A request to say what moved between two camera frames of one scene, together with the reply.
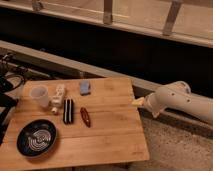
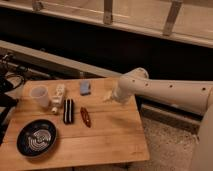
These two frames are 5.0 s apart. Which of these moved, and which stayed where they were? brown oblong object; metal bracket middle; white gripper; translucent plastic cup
Moved: white gripper
Stayed: translucent plastic cup; brown oblong object; metal bracket middle
